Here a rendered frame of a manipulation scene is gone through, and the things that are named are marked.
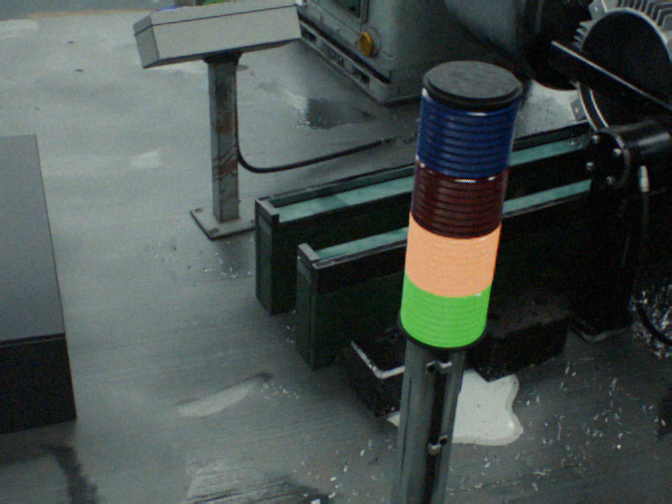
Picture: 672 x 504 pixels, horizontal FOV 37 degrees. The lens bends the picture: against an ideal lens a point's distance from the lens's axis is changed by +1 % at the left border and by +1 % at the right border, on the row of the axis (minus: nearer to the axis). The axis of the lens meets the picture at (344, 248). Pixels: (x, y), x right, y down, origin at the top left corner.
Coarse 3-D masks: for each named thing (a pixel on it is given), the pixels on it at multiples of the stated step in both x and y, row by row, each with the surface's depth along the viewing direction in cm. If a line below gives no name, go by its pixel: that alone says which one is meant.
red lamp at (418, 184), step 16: (416, 160) 63; (416, 176) 63; (432, 176) 61; (448, 176) 61; (496, 176) 61; (416, 192) 63; (432, 192) 62; (448, 192) 61; (464, 192) 61; (480, 192) 61; (496, 192) 62; (416, 208) 64; (432, 208) 63; (448, 208) 62; (464, 208) 62; (480, 208) 62; (496, 208) 63; (432, 224) 63; (448, 224) 62; (464, 224) 62; (480, 224) 63; (496, 224) 64
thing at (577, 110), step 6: (600, 0) 112; (606, 0) 112; (612, 0) 112; (594, 6) 113; (600, 6) 112; (606, 6) 111; (612, 6) 112; (594, 12) 113; (600, 12) 112; (594, 18) 113; (666, 42) 104; (570, 102) 120; (576, 102) 119; (576, 108) 120; (582, 108) 118; (576, 114) 120; (582, 114) 119; (576, 120) 120; (582, 120) 120
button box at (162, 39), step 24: (240, 0) 108; (264, 0) 110; (288, 0) 111; (144, 24) 106; (168, 24) 105; (192, 24) 106; (216, 24) 107; (240, 24) 108; (264, 24) 110; (288, 24) 111; (144, 48) 108; (168, 48) 105; (192, 48) 106; (216, 48) 107; (240, 48) 109; (264, 48) 115
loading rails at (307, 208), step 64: (576, 128) 121; (320, 192) 106; (384, 192) 108; (512, 192) 116; (576, 192) 110; (256, 256) 107; (320, 256) 97; (384, 256) 97; (512, 256) 106; (576, 256) 112; (320, 320) 97; (384, 320) 102
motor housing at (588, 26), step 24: (624, 0) 109; (648, 0) 106; (600, 24) 114; (624, 24) 116; (648, 24) 119; (600, 48) 118; (624, 48) 120; (648, 48) 122; (648, 72) 123; (600, 96) 119; (600, 120) 118; (624, 120) 119
